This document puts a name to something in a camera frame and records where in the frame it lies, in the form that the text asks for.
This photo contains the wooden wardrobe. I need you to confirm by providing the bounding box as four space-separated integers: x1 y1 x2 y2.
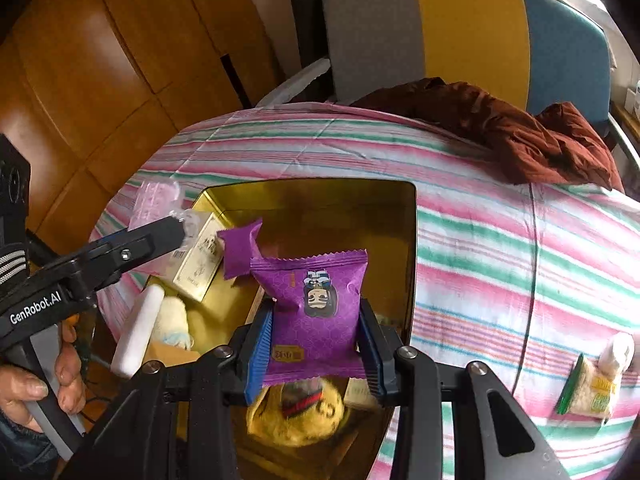
0 0 286 256

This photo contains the small white plush toy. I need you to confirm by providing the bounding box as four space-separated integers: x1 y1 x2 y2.
597 332 636 376

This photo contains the purple cartoon snack packet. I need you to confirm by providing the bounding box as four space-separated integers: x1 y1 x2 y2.
249 249 370 386

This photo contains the green labelled snack packet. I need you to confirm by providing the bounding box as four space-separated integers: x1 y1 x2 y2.
556 352 621 418

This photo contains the brown crumpled garment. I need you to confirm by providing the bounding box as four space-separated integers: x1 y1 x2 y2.
350 77 626 191

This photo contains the white rolled sock blue cuff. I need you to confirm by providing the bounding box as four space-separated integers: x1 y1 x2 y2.
150 296 193 351

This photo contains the yellow plush toy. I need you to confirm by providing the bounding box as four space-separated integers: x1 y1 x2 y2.
246 379 347 448

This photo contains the cream carton box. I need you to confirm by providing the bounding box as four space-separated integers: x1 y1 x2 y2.
172 211 226 303

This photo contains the person's left hand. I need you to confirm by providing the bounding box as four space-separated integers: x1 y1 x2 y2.
0 322 88 433

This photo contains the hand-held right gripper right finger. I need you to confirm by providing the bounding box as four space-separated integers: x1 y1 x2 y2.
356 299 571 480

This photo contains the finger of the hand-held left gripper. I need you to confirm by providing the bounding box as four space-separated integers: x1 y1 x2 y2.
65 216 187 296
92 227 133 251

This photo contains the person's left forearm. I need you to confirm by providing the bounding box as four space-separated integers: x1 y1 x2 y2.
0 412 58 480

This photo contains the small purple snack packet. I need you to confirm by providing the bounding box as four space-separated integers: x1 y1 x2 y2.
216 218 264 280

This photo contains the white bed rail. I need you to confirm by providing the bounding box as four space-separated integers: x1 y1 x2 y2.
255 57 333 108
607 112 640 171

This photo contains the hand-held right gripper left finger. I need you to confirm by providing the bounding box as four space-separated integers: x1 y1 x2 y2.
60 305 275 480

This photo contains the gold metal tin box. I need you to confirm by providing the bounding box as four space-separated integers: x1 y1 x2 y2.
107 177 418 480

